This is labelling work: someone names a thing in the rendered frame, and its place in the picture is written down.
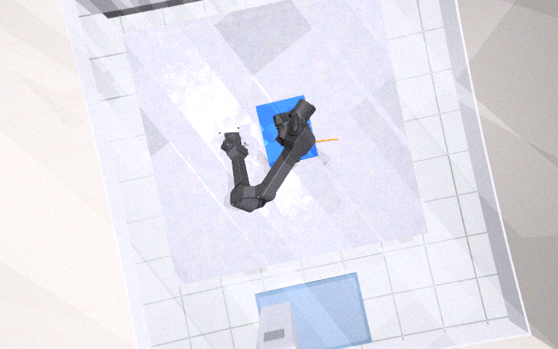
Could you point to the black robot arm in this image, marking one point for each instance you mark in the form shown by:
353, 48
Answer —
297, 139

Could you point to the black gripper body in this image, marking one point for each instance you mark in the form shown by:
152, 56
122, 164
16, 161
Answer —
281, 118

